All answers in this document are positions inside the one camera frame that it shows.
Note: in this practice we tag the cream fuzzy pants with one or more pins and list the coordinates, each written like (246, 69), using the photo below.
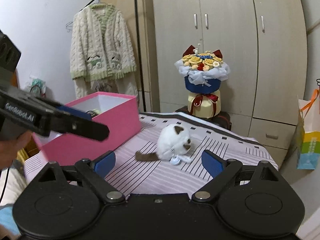
(82, 87)

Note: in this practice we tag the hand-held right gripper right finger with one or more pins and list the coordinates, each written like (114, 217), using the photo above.
(212, 163)

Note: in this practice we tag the yellow object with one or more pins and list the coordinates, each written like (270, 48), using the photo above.
(22, 155)

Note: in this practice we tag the white teal bag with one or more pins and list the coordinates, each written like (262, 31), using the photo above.
(37, 86)

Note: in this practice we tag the black clothes rack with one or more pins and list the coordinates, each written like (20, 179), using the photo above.
(137, 30)

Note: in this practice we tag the person's left hand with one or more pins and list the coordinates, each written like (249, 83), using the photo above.
(10, 152)

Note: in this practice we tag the white cat plush toy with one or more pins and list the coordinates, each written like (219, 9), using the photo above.
(172, 140)

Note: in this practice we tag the pink cardboard box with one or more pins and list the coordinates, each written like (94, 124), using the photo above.
(87, 147)

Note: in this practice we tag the cream fuzzy cardigan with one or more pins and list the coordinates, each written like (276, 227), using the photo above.
(100, 42)

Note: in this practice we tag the cardigan hanger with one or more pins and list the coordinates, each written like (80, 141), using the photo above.
(98, 3)

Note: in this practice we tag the flower bouquet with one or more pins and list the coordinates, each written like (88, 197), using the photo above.
(200, 62)

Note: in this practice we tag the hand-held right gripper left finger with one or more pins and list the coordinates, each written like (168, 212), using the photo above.
(105, 163)

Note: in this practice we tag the white blue paper tag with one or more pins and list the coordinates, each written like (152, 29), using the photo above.
(175, 160)

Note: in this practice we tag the cream gift box red ribbon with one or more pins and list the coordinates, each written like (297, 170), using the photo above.
(202, 107)

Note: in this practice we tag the beige wardrobe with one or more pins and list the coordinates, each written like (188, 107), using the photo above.
(230, 17)

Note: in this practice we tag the colourful paper gift bag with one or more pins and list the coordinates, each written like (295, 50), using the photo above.
(310, 142)

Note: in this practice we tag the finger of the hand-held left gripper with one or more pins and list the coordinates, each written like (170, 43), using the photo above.
(82, 128)
(75, 112)

